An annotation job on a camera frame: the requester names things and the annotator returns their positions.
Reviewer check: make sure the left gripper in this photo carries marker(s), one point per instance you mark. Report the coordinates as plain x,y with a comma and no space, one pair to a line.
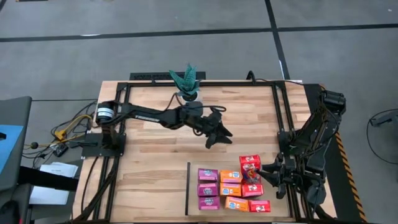
210,124

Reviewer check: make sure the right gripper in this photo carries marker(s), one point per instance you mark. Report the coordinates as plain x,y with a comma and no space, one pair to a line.
289,172

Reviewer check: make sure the red Froot Loops box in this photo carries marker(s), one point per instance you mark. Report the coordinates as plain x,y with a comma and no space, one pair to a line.
259,206
248,165
252,190

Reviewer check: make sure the pink Raisin Bran box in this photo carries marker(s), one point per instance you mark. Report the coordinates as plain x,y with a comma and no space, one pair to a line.
207,175
208,203
207,189

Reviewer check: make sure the orange Mini Wheats box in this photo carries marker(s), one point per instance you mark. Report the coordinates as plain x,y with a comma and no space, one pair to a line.
236,203
231,176
230,189

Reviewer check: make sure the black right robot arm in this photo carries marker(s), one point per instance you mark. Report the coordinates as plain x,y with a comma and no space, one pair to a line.
320,130

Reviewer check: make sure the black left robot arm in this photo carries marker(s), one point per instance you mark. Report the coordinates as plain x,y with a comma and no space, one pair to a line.
149,115

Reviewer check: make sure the green snake plant white pot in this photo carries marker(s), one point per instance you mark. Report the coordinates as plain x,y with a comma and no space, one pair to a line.
186,81

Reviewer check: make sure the black mat yellow striped edge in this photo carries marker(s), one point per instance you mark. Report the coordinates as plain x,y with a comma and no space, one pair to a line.
342,186

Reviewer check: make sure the black table clamp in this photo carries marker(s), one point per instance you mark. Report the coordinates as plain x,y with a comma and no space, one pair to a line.
250,74

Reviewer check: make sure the white paper sheets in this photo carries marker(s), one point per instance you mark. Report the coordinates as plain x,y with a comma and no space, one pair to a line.
59,169

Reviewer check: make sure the black bar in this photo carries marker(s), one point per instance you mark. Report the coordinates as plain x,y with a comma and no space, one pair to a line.
46,180

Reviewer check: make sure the black knob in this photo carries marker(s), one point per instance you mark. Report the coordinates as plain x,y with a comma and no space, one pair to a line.
34,145

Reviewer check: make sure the grey cabinet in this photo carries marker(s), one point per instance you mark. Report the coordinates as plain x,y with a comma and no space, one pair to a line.
15,112

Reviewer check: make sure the blue sheet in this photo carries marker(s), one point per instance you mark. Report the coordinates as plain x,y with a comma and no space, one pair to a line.
9,146

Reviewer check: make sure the black aluminium table frame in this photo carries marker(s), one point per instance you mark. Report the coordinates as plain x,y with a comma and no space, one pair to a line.
217,84

